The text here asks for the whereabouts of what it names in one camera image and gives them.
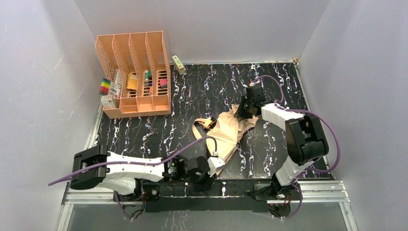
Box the pink eraser in organizer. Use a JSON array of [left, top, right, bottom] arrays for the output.
[[159, 79, 168, 89]]

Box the peach plastic desk organizer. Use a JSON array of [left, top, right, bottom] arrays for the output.
[[95, 31, 171, 119]]

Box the small white cardboard box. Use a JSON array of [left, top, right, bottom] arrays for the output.
[[101, 94, 118, 109]]

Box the colourful marker pen set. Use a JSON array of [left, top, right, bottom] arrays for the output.
[[99, 78, 111, 95]]

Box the green white small box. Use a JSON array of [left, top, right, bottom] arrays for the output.
[[172, 55, 186, 75]]

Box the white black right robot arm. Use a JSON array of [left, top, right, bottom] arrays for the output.
[[236, 84, 329, 189]]

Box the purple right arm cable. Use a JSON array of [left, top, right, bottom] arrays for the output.
[[249, 75, 341, 220]]

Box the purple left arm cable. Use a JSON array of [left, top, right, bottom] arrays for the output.
[[48, 136, 219, 221]]

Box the aluminium table edge rail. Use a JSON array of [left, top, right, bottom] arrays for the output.
[[55, 57, 359, 231]]

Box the yellow notebook in organizer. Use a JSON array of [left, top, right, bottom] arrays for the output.
[[126, 72, 138, 90]]

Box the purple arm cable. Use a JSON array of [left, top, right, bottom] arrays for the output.
[[249, 75, 341, 220], [48, 136, 219, 221]]

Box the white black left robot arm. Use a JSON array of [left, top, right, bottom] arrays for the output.
[[70, 145, 225, 195]]

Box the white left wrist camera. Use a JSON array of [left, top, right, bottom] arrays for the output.
[[207, 156, 226, 177]]

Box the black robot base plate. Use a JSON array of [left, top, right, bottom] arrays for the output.
[[115, 180, 300, 214]]

